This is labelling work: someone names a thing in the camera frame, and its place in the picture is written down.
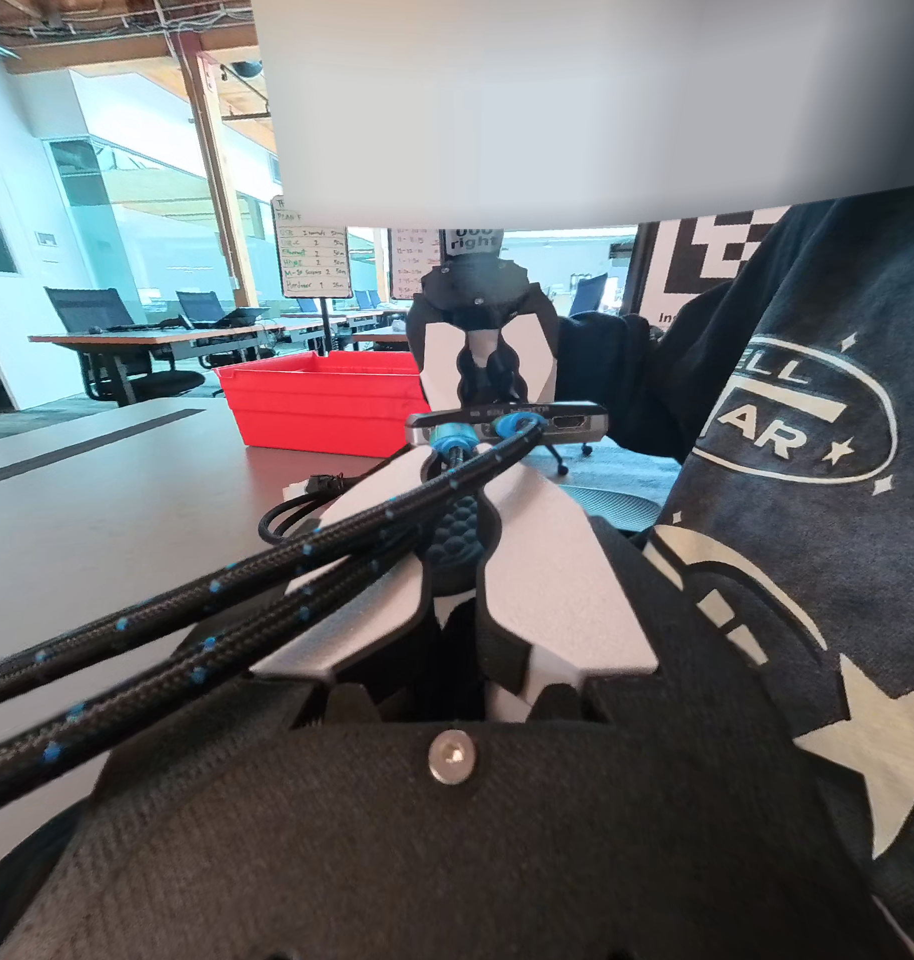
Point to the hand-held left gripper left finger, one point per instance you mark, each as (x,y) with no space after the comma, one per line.
(352,630)

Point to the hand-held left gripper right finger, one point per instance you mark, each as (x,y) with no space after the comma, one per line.
(569,592)

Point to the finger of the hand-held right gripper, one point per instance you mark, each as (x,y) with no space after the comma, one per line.
(440,360)
(539,360)

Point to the person's right forearm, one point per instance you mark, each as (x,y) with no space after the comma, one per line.
(614,375)

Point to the handwritten whiteboard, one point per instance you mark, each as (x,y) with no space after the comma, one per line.
(412,262)
(310,255)

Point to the blue office chair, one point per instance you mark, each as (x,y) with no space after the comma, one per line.
(590,289)

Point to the red plastic bin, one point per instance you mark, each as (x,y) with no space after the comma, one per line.
(314,405)

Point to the checkered marker sign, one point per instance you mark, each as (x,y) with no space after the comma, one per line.
(697,255)

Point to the person's dark printed shirt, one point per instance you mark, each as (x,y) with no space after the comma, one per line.
(802,540)

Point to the black office chair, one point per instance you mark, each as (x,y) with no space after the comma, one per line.
(89,307)
(201,306)

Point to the wooden office desk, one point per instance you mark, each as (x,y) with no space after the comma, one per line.
(164,337)

